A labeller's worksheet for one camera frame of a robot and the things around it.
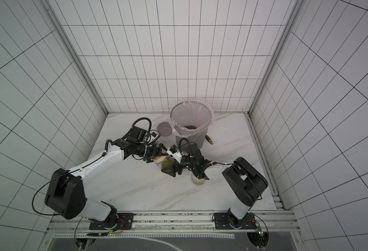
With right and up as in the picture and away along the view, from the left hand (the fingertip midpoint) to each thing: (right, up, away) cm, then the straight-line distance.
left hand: (163, 158), depth 79 cm
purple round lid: (-3, +15, +27) cm, 31 cm away
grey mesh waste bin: (+20, +9, +7) cm, 23 cm away
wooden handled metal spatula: (+27, +8, +18) cm, 33 cm away
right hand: (+1, -2, +4) cm, 5 cm away
